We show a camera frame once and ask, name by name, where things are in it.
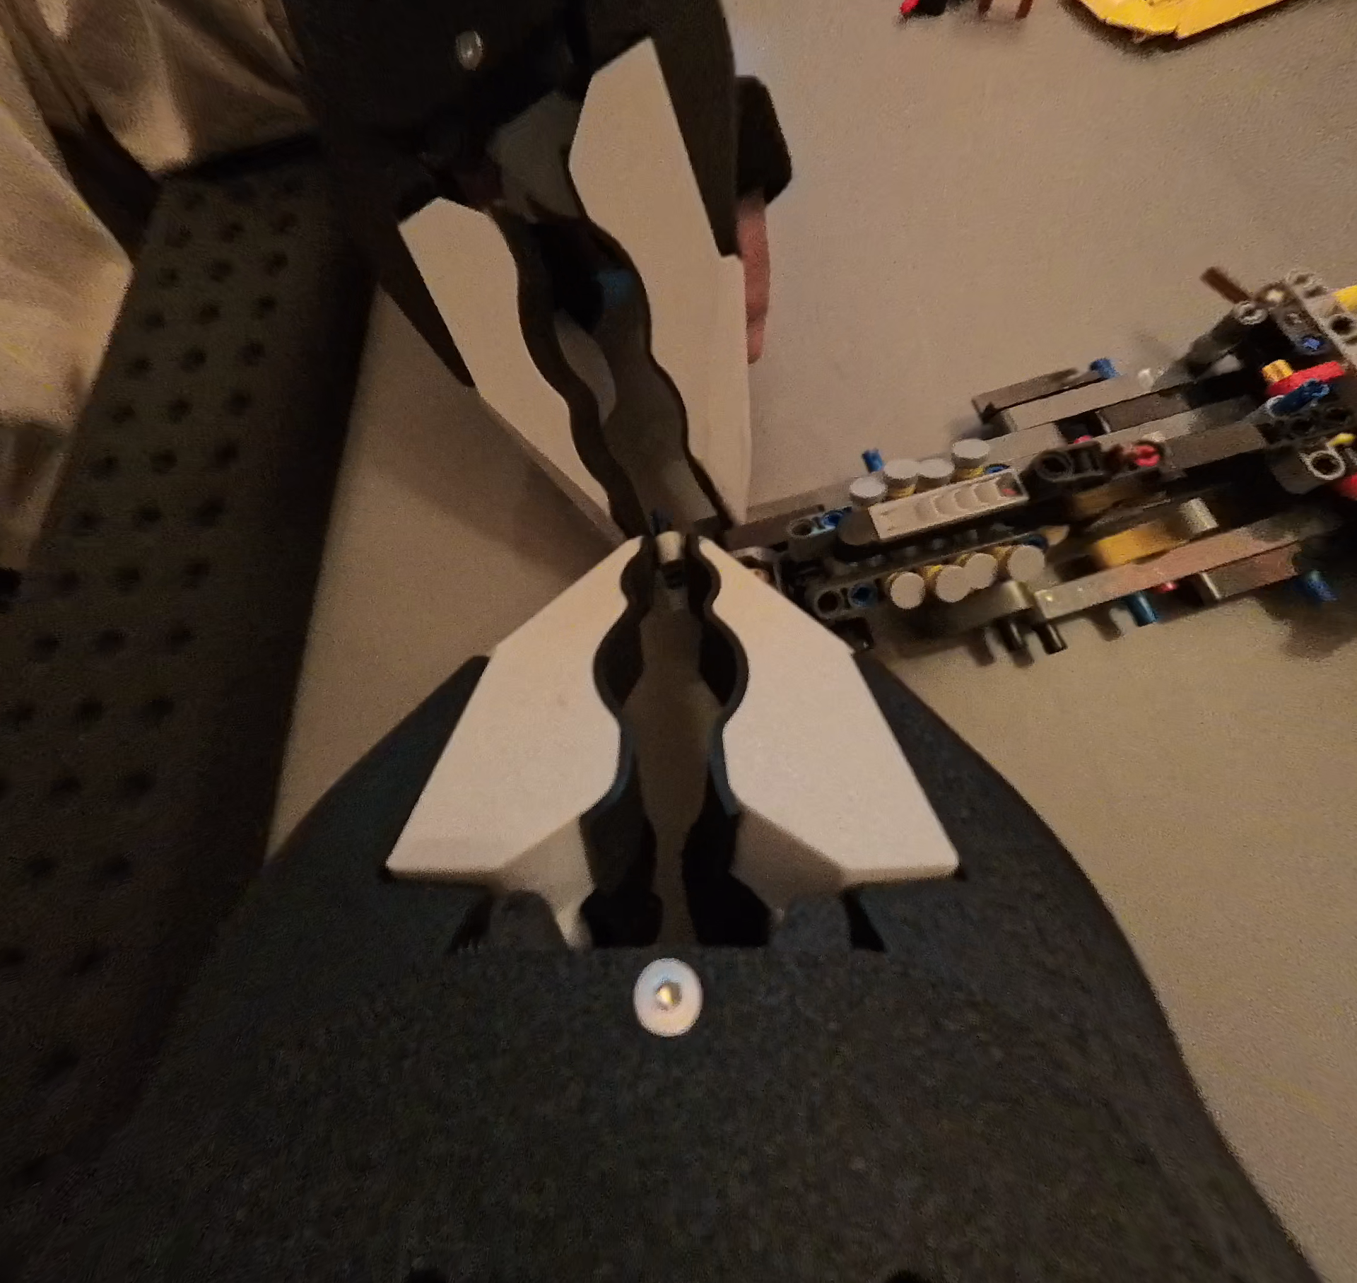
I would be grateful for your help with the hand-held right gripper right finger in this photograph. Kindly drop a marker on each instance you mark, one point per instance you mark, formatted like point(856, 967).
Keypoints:
point(837, 763)

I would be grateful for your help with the grey desk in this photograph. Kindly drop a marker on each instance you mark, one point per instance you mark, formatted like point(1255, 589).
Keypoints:
point(1007, 191)

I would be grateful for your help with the person's left hand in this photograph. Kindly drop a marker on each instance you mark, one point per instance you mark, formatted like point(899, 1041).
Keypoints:
point(756, 275)

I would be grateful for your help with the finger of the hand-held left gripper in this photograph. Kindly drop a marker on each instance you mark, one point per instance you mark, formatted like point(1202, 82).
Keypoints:
point(679, 244)
point(488, 308)

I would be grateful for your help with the toy car chassis assembly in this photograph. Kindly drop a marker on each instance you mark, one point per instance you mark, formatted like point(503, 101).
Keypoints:
point(1060, 519)

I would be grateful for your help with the person's left forearm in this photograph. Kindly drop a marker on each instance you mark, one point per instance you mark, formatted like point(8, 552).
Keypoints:
point(159, 32)

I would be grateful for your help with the small light grey connector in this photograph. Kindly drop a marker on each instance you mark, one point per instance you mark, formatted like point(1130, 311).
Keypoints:
point(669, 549)

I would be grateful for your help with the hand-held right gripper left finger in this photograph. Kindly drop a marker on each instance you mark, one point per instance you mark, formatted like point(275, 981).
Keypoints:
point(509, 763)

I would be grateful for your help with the person's beige jacket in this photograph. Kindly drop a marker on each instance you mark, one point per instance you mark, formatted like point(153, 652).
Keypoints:
point(54, 329)

